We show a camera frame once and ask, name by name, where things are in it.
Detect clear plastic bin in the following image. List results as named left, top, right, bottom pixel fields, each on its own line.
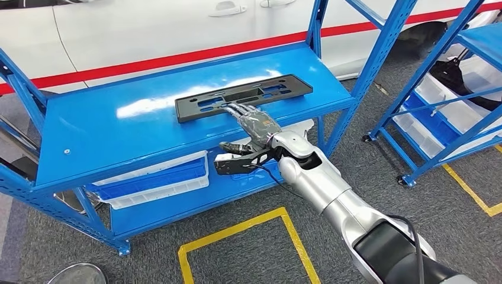
left=456, top=54, right=502, bottom=104

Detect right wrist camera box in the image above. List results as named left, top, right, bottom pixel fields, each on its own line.
left=213, top=148, right=280, bottom=176

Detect red barrier belt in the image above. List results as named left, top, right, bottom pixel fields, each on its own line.
left=0, top=2, right=502, bottom=96

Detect blue metal rack on casters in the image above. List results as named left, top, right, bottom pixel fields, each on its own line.
left=362, top=0, right=502, bottom=188

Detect white car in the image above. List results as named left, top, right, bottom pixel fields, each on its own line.
left=0, top=0, right=502, bottom=97

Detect yellow floor tape outline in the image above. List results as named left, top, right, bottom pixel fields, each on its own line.
left=442, top=144, right=502, bottom=218

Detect blue metal shelf rack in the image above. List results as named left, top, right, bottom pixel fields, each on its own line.
left=0, top=0, right=419, bottom=257

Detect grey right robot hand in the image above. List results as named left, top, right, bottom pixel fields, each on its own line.
left=218, top=102, right=283, bottom=155

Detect black car part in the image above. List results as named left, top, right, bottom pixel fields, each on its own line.
left=429, top=47, right=502, bottom=112

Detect black plastic plate bracket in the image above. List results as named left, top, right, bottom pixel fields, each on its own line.
left=174, top=73, right=314, bottom=124

